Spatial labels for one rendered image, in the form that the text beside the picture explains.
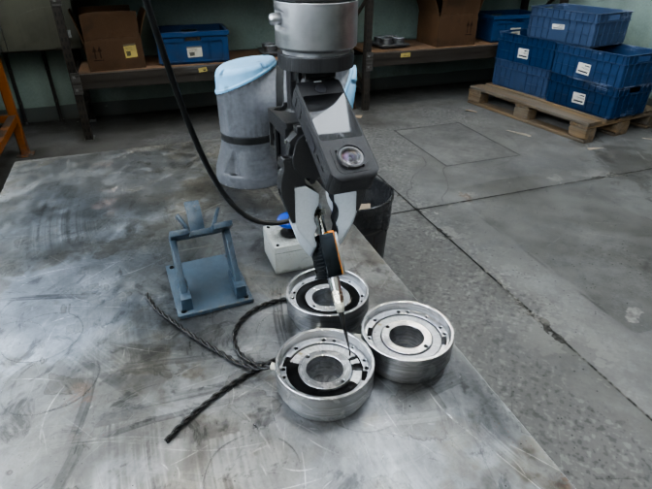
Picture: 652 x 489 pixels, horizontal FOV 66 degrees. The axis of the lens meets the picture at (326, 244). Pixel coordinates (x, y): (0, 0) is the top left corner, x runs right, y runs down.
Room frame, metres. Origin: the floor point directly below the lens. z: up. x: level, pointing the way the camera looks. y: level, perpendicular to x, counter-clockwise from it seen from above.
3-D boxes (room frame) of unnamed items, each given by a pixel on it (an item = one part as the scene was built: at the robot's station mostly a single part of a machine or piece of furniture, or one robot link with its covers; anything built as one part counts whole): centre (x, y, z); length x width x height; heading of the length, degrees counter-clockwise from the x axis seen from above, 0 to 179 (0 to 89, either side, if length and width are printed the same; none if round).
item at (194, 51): (3.99, 1.00, 0.56); 0.52 x 0.38 x 0.22; 107
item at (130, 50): (3.78, 1.50, 0.64); 0.49 x 0.40 x 0.37; 115
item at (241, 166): (0.98, 0.15, 0.85); 0.15 x 0.15 x 0.10
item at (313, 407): (0.39, 0.00, 0.82); 0.10 x 0.10 x 0.04
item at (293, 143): (0.50, 0.01, 1.07); 0.09 x 0.08 x 0.12; 23
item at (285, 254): (0.66, 0.05, 0.82); 0.08 x 0.07 x 0.05; 20
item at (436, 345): (0.44, -0.09, 0.82); 0.08 x 0.08 x 0.02
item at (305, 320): (0.52, 0.00, 0.82); 0.10 x 0.10 x 0.04
